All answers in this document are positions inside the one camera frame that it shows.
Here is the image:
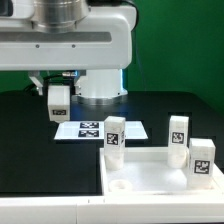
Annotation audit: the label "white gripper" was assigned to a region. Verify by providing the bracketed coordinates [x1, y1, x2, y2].
[0, 6, 137, 96]

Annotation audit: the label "black cables on table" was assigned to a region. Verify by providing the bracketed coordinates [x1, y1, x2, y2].
[23, 70, 77, 93]

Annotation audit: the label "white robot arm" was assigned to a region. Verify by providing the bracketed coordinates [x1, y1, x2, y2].
[0, 0, 139, 103]

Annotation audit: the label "white front fence bar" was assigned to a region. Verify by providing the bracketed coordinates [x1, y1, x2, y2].
[0, 195, 224, 224]

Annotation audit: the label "white square tabletop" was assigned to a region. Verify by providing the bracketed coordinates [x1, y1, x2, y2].
[100, 147, 224, 195]

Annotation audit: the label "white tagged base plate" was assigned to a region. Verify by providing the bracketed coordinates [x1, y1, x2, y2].
[54, 121, 148, 140]

